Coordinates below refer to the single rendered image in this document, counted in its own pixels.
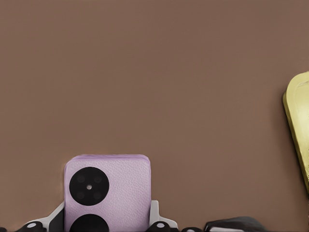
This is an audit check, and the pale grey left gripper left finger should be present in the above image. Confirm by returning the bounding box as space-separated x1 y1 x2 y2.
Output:
16 201 65 232

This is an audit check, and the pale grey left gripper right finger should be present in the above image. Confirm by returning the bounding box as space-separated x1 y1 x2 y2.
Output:
147 199 179 232

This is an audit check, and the lilac smartphone with black lenses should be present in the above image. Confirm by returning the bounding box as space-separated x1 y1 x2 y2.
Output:
64 154 152 232

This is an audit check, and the yellow-green tray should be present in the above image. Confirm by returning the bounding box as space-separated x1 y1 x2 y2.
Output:
282 71 309 197

